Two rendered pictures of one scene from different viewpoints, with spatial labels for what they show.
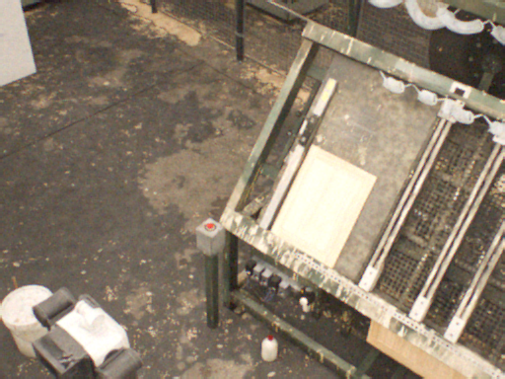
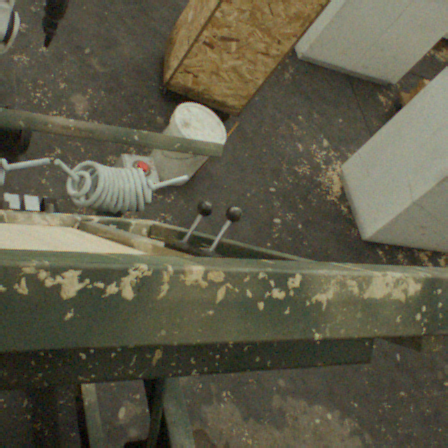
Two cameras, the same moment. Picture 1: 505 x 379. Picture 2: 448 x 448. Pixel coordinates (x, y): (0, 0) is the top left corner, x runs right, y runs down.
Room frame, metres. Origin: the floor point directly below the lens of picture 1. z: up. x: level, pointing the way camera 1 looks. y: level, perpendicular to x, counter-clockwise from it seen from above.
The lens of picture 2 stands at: (3.08, -0.94, 2.49)
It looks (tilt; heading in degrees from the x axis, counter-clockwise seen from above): 43 degrees down; 100
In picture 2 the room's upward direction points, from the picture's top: 43 degrees clockwise
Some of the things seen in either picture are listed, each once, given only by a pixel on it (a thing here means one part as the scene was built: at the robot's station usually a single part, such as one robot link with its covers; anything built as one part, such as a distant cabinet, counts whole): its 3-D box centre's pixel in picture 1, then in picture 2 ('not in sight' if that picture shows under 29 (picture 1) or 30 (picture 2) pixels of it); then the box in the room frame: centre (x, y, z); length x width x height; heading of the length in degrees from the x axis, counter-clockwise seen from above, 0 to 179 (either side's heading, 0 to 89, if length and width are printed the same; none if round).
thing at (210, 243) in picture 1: (210, 238); (130, 184); (2.52, 0.56, 0.84); 0.12 x 0.12 x 0.18; 59
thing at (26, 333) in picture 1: (31, 317); (190, 141); (2.24, 1.63, 0.24); 0.32 x 0.30 x 0.47; 55
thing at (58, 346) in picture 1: (84, 353); not in sight; (1.43, 0.86, 1.23); 0.34 x 0.30 x 0.36; 55
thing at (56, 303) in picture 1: (54, 309); not in sight; (1.57, 1.03, 1.30); 0.12 x 0.09 x 0.14; 145
